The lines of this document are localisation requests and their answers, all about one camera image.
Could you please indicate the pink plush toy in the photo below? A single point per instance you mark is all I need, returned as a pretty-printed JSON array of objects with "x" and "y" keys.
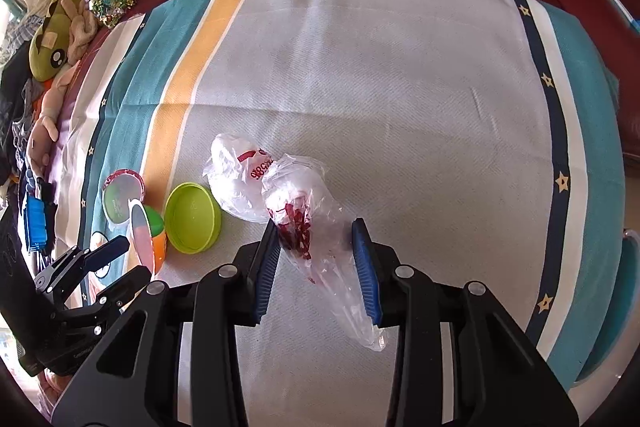
[{"x": 55, "y": 99}]

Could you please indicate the white red-printed plastic bag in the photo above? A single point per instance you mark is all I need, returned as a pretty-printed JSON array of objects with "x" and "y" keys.
[{"x": 230, "y": 182}]

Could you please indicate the clear red-printed plastic bag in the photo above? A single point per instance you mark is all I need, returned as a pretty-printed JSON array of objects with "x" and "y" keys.
[{"x": 300, "y": 197}]

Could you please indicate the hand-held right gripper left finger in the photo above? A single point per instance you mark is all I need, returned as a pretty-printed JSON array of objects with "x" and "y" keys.
[{"x": 267, "y": 269}]

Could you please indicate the striped teal white blanket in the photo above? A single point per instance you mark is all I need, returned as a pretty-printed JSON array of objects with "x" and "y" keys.
[{"x": 400, "y": 82}]

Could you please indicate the green round lid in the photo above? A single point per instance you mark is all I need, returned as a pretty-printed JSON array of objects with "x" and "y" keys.
[{"x": 192, "y": 217}]

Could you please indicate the red-rimmed round lid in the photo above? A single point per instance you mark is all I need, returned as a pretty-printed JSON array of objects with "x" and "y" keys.
[{"x": 120, "y": 199}]

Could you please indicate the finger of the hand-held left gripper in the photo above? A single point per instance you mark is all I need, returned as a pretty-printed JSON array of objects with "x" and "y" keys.
[
  {"x": 127, "y": 284},
  {"x": 107, "y": 252}
]

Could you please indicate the orange green round container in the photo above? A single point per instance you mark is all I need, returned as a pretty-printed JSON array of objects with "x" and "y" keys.
[{"x": 156, "y": 227}]

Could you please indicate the blue plastic object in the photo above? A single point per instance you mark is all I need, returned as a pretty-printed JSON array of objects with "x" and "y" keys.
[{"x": 36, "y": 224}]

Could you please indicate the pile of dark clothes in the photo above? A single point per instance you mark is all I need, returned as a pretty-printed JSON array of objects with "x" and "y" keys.
[{"x": 15, "y": 107}]

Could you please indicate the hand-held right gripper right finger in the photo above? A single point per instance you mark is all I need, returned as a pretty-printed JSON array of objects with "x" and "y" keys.
[{"x": 365, "y": 269}]

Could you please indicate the green dinosaur plush toy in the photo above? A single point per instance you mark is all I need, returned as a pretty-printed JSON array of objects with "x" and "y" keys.
[{"x": 55, "y": 37}]

